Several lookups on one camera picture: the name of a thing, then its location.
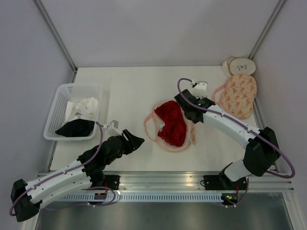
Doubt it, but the red lace bra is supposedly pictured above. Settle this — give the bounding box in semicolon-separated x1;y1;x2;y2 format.
154;101;187;147

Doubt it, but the floral laundry bag pink trim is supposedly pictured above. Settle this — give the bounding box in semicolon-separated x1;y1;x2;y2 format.
143;100;196;152

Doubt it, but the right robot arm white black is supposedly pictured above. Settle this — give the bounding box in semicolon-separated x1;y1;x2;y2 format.
175;89;280;189

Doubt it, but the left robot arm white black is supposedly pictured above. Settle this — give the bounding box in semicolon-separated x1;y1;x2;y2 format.
9;129;145;222

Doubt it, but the black garment in basket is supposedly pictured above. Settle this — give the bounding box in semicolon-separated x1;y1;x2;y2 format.
55;119;95;138

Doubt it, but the white garment in basket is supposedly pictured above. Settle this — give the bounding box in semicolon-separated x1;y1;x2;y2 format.
64;97;98;123

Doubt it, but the white plastic basket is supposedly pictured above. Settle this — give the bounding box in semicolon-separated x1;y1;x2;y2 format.
44;83;103;141

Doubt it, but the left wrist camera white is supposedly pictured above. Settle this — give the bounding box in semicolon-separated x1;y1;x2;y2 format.
103;120;121;136

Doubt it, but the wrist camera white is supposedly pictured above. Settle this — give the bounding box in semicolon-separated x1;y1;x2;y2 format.
191;80;208;99
103;120;121;136

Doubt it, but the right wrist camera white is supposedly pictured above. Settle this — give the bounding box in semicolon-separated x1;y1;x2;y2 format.
191;80;208;99

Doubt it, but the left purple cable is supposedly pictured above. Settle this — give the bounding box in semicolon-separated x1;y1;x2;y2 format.
9;121;117;216

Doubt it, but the purple cable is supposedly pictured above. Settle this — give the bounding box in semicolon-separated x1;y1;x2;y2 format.
177;78;296;178
9;121;117;216

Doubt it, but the aluminium mounting rail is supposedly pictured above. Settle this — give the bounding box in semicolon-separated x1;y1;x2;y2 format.
104;171;294;193

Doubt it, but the white slotted cable duct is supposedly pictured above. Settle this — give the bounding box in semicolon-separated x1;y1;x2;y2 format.
58;192;223;203

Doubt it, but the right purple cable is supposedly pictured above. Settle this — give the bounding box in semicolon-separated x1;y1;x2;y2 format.
177;78;296;178

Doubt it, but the right aluminium frame post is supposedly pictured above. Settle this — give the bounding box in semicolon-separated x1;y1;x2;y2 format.
248;0;288;59

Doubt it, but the aluminium frame post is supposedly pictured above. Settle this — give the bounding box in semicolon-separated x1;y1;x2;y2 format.
248;0;288;59
32;0;78;73

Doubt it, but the left aluminium frame post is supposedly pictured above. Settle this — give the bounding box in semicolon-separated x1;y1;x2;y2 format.
32;0;78;73

